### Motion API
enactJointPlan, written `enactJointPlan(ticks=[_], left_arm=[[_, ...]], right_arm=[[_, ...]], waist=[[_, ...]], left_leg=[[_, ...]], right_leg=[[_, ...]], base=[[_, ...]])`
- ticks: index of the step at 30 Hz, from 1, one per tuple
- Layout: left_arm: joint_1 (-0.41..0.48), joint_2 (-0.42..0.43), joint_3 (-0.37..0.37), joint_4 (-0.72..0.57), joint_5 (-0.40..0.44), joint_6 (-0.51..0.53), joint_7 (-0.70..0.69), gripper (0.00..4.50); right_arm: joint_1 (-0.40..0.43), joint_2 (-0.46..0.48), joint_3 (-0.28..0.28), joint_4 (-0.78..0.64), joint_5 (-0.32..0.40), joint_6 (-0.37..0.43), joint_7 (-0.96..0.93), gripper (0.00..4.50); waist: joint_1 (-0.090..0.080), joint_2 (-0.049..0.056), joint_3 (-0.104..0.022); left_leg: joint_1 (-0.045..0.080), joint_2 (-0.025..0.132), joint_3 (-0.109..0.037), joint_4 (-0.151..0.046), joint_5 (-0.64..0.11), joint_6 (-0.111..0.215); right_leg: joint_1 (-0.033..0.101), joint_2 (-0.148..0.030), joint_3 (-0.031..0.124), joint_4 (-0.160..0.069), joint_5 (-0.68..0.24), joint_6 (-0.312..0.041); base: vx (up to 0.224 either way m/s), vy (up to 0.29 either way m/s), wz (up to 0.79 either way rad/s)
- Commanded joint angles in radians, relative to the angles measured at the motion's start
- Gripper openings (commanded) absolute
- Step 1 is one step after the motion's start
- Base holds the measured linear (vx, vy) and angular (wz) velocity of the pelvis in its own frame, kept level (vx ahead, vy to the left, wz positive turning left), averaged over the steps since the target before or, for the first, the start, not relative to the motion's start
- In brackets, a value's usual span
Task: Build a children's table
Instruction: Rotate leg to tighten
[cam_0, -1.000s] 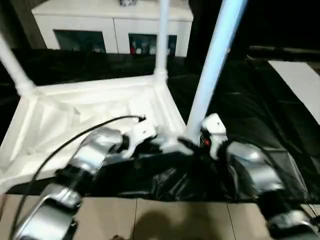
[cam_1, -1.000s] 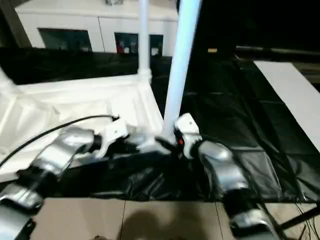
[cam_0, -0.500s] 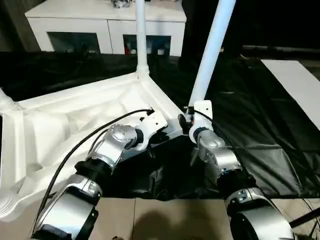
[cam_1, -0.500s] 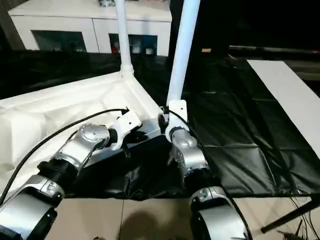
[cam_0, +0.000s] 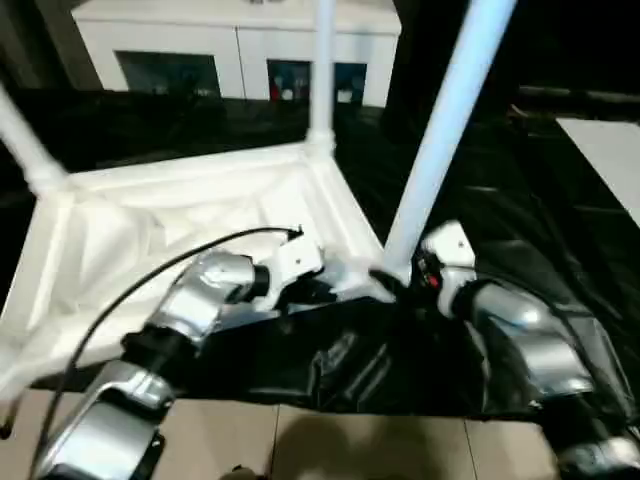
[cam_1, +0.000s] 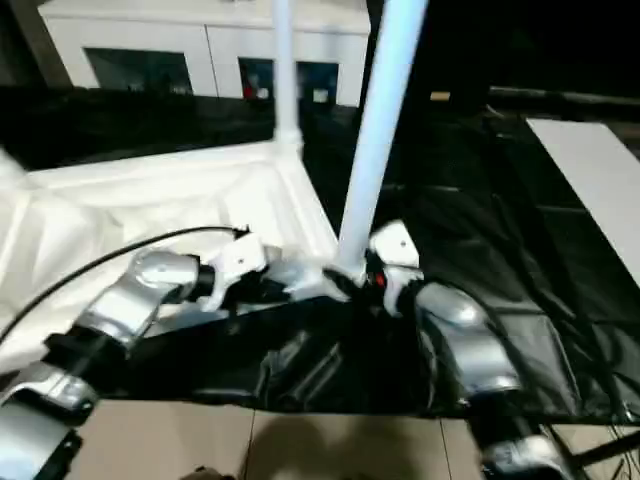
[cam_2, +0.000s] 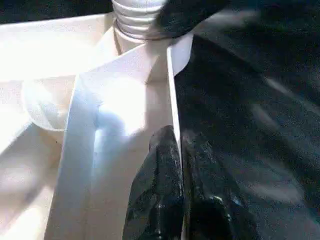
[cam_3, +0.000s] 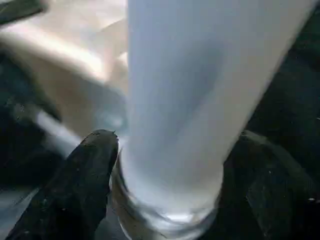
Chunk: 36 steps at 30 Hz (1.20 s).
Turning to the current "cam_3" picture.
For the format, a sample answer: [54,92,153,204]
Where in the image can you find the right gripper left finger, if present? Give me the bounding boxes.
[11,129,120,240]

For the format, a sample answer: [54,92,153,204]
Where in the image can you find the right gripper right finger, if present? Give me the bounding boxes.
[207,130,320,240]

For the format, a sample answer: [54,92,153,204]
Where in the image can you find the white plastic table leg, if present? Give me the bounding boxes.
[109,0,319,240]

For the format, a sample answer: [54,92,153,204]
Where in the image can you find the black mat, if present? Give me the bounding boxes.
[0,0,320,240]

